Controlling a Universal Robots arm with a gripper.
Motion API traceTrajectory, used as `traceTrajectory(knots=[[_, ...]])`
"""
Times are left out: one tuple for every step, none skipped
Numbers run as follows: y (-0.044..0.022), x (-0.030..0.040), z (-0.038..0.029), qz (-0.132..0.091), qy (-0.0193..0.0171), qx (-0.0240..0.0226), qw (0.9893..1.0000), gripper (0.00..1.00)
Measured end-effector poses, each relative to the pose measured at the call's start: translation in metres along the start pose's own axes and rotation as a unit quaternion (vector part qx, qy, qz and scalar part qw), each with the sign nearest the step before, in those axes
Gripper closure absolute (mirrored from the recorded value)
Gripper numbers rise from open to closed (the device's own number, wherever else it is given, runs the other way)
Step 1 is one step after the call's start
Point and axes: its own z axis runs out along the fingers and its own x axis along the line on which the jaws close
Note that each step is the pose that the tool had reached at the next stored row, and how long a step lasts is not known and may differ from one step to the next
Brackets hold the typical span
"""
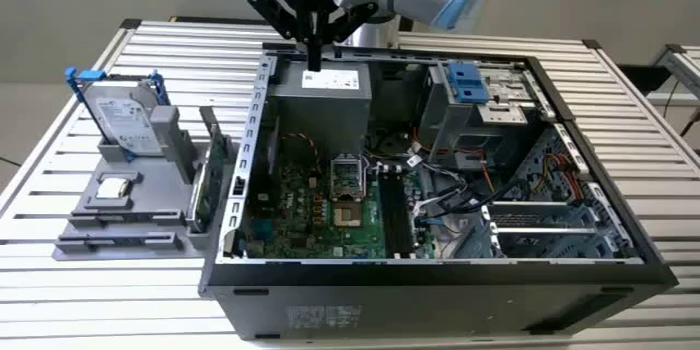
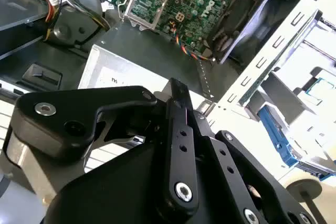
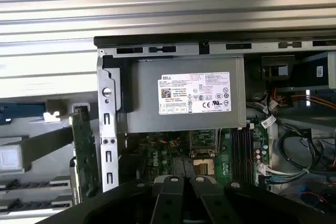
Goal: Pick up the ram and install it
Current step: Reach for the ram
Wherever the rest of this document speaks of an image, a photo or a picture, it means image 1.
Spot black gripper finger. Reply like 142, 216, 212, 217
313, 3, 380, 71
245, 0, 316, 71

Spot RAM stick with blue label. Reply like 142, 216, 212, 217
85, 238, 161, 245

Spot black RAM slot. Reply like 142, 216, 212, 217
378, 166, 398, 257
392, 166, 414, 257

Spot black flat bar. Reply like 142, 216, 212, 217
168, 16, 313, 27

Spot grey power supply unit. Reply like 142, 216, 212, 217
266, 61, 374, 162

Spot blue plastic drive latch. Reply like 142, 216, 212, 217
445, 61, 490, 104

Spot grey metal drive cage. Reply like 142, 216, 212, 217
417, 61, 553, 166

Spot hard disk in blue carrier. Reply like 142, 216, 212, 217
64, 66, 172, 162

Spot green graphics card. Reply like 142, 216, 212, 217
188, 104, 234, 232

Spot CPU socket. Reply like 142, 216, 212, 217
332, 200, 365, 228

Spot grey plastic parts rack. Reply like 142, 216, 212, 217
52, 106, 241, 261

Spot silver CPU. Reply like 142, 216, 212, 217
94, 177, 132, 199

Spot blue expansion slot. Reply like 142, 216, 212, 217
252, 220, 273, 243

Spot green motherboard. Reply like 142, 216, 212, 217
242, 157, 438, 261

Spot grey metal disk bay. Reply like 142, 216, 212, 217
480, 200, 628, 261

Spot aluminium side table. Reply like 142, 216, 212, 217
644, 43, 700, 105

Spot black PC case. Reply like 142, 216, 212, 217
197, 40, 680, 342

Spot twisted orange black wire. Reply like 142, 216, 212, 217
278, 132, 325, 174

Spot metal socket cover frame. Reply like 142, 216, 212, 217
330, 155, 366, 199

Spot orange data wire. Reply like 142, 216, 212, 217
477, 148, 497, 195

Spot black cable bundle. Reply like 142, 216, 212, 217
422, 171, 529, 220

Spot yellow red power wires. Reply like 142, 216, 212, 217
538, 152, 585, 207

